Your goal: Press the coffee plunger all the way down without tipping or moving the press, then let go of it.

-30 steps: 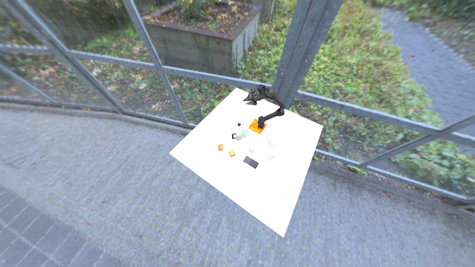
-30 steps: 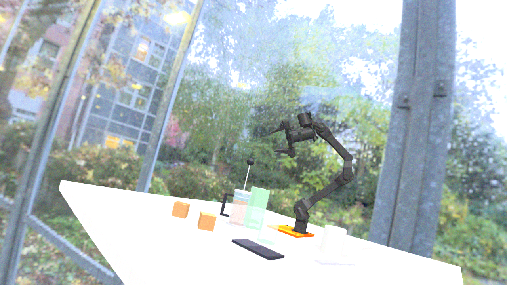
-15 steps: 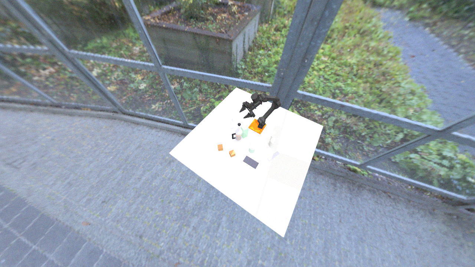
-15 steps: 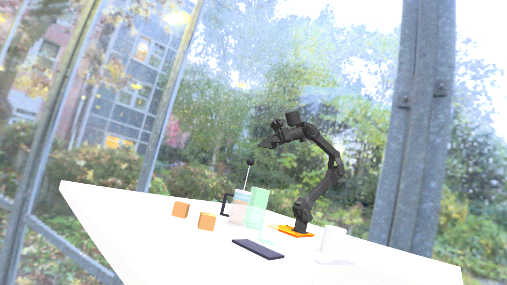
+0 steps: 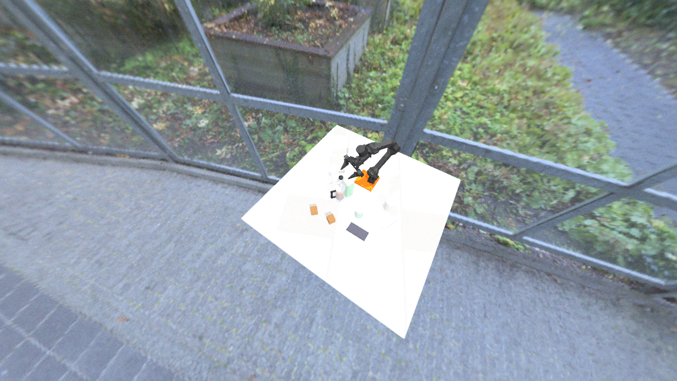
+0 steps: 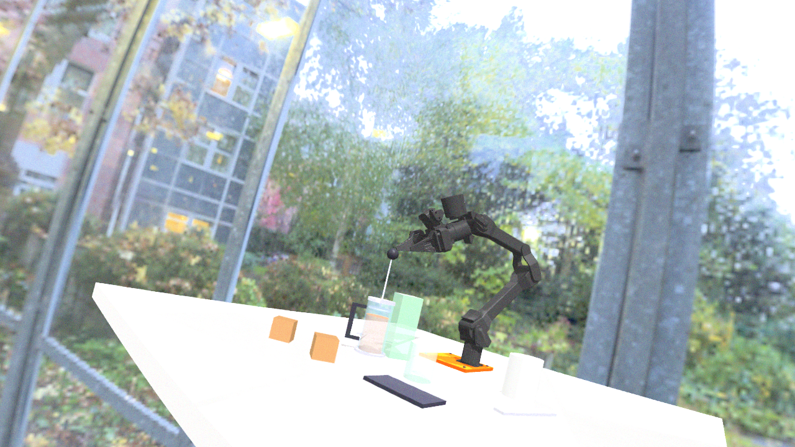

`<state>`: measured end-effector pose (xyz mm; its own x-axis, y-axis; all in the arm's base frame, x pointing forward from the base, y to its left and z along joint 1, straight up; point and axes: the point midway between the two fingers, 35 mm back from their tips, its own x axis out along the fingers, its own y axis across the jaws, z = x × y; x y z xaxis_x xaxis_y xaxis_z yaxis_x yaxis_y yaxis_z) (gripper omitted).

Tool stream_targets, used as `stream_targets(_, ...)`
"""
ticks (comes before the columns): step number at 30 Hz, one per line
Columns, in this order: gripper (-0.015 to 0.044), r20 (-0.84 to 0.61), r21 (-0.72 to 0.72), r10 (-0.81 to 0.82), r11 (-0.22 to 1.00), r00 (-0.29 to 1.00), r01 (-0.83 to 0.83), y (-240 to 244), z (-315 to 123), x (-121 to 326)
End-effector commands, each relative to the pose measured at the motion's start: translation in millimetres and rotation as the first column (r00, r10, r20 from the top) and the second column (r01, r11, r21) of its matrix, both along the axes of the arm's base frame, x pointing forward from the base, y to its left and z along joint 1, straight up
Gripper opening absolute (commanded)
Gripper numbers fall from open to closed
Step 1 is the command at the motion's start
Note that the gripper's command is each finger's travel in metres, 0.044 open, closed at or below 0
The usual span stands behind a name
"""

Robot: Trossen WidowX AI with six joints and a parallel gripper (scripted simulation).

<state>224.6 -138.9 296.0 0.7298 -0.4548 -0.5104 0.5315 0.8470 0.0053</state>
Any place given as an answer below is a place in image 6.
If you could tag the dark grey flat bar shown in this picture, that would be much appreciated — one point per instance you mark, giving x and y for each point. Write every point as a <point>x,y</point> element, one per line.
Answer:
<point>405,391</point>

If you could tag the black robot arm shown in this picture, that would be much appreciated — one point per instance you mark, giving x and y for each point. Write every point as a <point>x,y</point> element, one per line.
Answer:
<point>474,325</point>

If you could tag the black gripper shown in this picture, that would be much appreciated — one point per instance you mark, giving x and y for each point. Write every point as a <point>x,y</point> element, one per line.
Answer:
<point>439,240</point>

